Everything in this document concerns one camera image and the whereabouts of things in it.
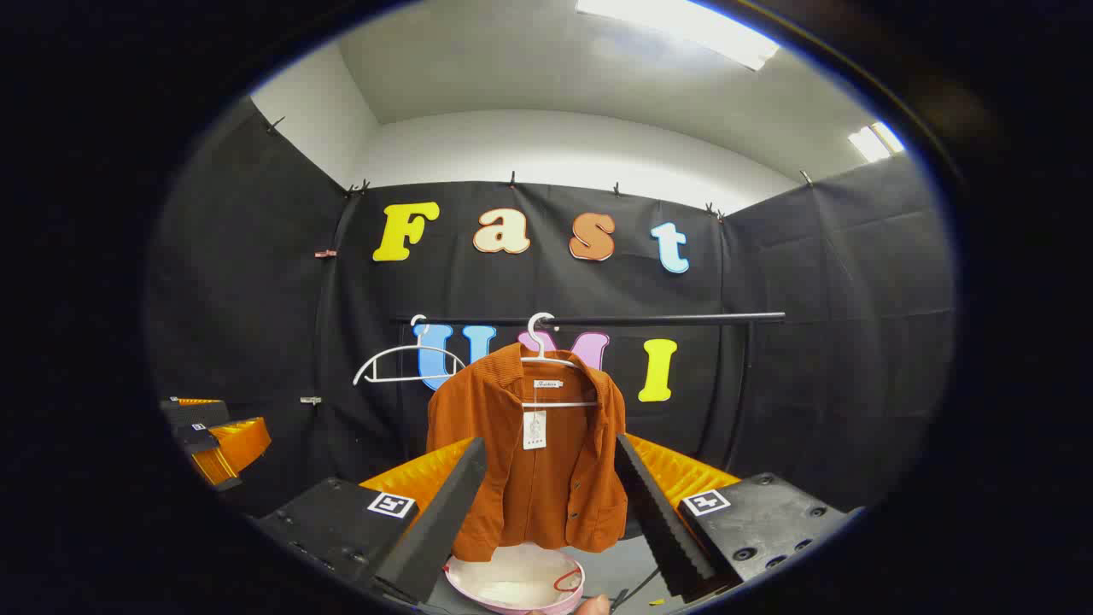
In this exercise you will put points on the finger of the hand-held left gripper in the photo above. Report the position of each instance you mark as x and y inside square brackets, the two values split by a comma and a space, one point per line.
[201, 414]
[239, 444]

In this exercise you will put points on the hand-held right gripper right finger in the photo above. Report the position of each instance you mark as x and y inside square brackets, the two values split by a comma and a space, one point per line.
[662, 521]

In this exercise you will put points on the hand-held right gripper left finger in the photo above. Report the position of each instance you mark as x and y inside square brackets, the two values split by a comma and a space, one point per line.
[444, 521]

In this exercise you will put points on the white clothes hanger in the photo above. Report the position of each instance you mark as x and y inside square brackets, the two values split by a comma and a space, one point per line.
[410, 348]
[555, 404]

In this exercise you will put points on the black clothes rack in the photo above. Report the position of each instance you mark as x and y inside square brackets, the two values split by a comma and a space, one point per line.
[683, 319]

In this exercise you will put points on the small ceiling light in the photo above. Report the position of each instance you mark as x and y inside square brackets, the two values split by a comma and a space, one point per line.
[871, 143]

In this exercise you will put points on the long ceiling light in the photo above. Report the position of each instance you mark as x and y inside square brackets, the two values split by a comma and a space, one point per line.
[683, 26]

